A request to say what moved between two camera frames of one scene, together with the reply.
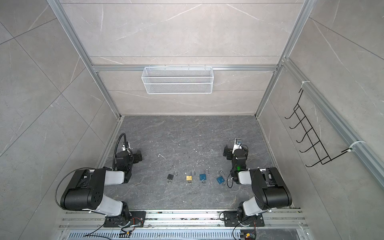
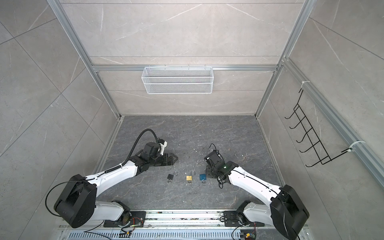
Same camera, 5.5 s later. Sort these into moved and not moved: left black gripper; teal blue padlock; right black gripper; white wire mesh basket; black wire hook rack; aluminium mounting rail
Moved: right black gripper; left black gripper
Not moved: aluminium mounting rail; teal blue padlock; white wire mesh basket; black wire hook rack
